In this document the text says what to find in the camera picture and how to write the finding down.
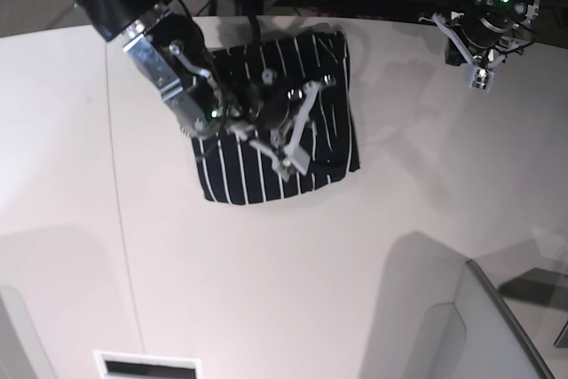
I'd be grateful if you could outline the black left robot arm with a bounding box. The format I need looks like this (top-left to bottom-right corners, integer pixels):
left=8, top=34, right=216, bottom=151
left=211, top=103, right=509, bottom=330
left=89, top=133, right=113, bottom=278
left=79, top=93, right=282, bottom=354
left=419, top=0, right=540, bottom=91

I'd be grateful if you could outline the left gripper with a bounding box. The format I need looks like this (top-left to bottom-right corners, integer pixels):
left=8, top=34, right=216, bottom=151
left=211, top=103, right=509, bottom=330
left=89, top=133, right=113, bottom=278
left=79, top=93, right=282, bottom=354
left=419, top=12, right=534, bottom=91

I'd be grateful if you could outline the grey monitor edge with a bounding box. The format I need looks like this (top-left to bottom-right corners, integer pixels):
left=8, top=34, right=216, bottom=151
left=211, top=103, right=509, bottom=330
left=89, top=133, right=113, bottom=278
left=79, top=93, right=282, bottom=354
left=466, top=259, right=554, bottom=378

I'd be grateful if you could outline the navy white striped t-shirt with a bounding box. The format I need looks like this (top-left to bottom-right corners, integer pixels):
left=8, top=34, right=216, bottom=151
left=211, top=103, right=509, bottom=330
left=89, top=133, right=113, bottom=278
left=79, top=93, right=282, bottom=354
left=191, top=31, right=360, bottom=206

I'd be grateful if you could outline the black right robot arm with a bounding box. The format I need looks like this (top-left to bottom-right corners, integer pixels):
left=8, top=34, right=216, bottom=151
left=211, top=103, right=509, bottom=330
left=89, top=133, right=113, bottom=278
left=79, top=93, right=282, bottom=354
left=73, top=0, right=335, bottom=181

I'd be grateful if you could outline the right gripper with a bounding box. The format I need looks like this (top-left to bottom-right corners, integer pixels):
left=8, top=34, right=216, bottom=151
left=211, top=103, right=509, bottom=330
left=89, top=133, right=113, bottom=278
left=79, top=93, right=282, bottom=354
left=228, top=75, right=335, bottom=182

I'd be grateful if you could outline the white slotted box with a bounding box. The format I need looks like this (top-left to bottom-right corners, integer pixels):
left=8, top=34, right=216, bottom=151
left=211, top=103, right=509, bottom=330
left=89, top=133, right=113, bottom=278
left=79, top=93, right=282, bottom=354
left=93, top=351, right=204, bottom=379

